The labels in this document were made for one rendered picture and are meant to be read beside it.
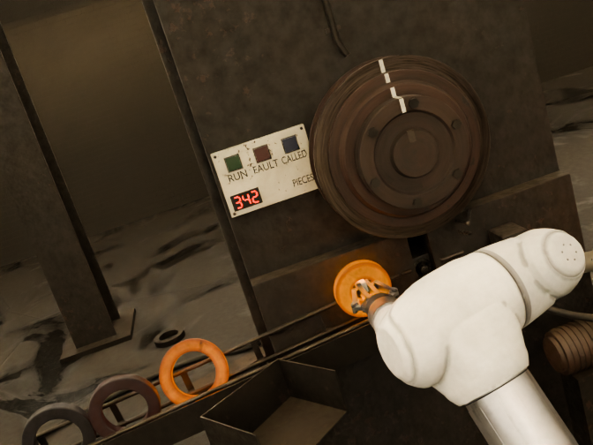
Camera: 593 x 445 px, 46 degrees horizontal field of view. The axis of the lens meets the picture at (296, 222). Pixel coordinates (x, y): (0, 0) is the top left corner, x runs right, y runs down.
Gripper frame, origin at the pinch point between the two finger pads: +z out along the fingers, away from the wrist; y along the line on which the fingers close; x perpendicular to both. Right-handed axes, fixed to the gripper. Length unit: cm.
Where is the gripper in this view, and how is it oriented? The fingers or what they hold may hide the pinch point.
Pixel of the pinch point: (361, 282)
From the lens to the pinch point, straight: 188.7
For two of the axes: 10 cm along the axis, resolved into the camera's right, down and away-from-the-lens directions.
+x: -2.9, -9.1, -3.1
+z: -1.9, -2.6, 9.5
